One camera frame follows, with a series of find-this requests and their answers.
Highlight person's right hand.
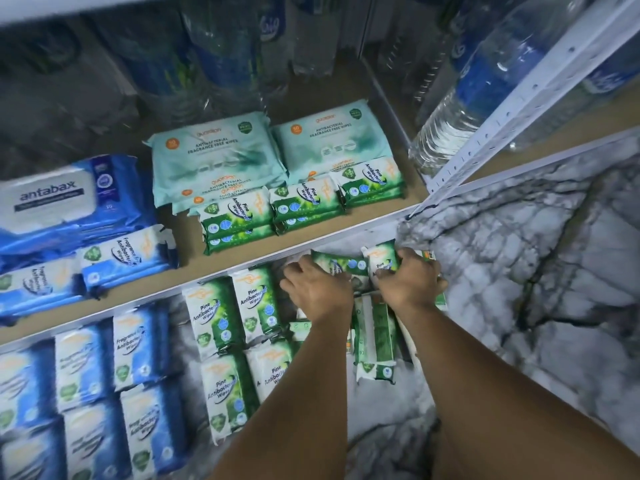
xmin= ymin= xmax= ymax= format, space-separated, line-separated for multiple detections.
xmin=375 ymin=247 xmax=448 ymax=318

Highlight person's left hand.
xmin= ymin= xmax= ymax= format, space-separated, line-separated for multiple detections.
xmin=280 ymin=257 xmax=354 ymax=326

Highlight pile of wipes packets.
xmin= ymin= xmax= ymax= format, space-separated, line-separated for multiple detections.
xmin=308 ymin=239 xmax=448 ymax=386

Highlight row of small blue packets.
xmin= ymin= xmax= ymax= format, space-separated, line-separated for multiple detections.
xmin=0 ymin=257 xmax=86 ymax=318
xmin=80 ymin=225 xmax=179 ymax=294

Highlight grey metal shelf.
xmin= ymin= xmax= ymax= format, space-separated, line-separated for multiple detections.
xmin=0 ymin=0 xmax=640 ymax=346

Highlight Antabax blue pack stack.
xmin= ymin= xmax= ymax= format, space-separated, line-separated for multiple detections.
xmin=0 ymin=219 xmax=161 ymax=259
xmin=0 ymin=155 xmax=156 ymax=234

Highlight group of blue wipe packets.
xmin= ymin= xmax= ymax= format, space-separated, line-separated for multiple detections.
xmin=0 ymin=299 xmax=191 ymax=480

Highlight person's left forearm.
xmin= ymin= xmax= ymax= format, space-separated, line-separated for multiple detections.
xmin=212 ymin=309 xmax=351 ymax=480

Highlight person's right forearm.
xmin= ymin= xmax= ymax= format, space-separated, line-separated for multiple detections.
xmin=395 ymin=299 xmax=640 ymax=480

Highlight water bottles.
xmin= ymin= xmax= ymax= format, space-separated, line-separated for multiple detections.
xmin=375 ymin=0 xmax=640 ymax=176

